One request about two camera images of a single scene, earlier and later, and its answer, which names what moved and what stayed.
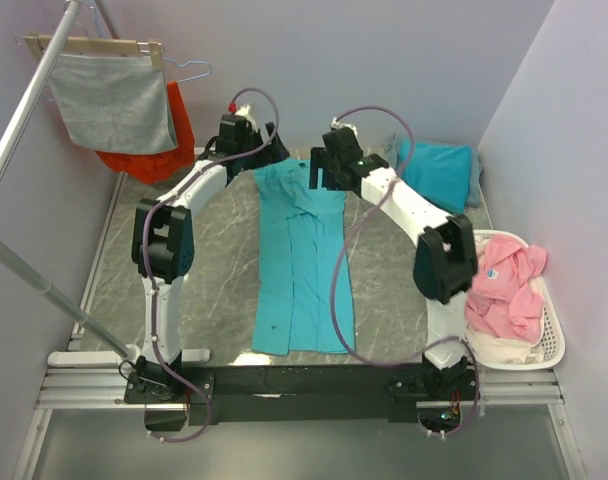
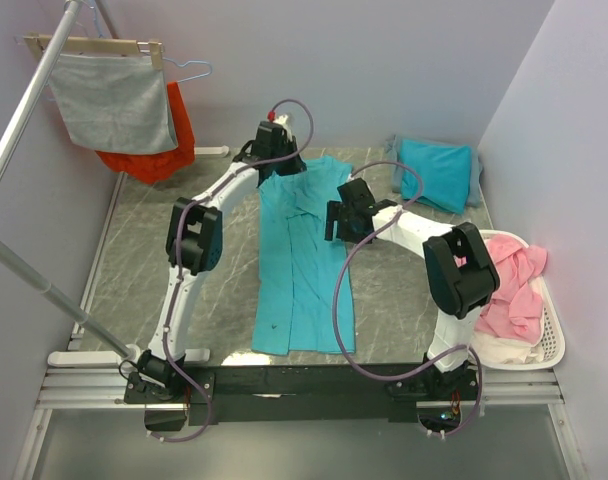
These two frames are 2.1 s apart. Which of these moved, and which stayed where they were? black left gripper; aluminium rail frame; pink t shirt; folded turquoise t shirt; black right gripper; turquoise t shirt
Moved: black right gripper; black left gripper
Stayed: folded turquoise t shirt; turquoise t shirt; pink t shirt; aluminium rail frame
